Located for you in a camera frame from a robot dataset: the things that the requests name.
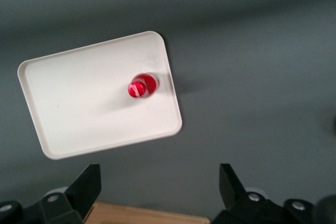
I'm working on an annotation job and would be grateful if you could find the cream rectangular tray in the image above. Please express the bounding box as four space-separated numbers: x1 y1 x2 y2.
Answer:
17 30 183 161

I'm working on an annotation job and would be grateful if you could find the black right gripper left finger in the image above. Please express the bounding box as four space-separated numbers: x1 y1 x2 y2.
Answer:
34 163 102 224

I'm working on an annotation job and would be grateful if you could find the red coke bottle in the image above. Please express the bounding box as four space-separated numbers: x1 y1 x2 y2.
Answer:
127 71 161 100

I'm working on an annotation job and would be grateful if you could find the wooden two-drawer cabinet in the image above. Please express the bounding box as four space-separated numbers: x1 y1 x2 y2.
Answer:
83 200 211 224

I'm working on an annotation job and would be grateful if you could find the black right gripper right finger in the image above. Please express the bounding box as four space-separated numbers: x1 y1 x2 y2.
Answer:
219 163 286 224

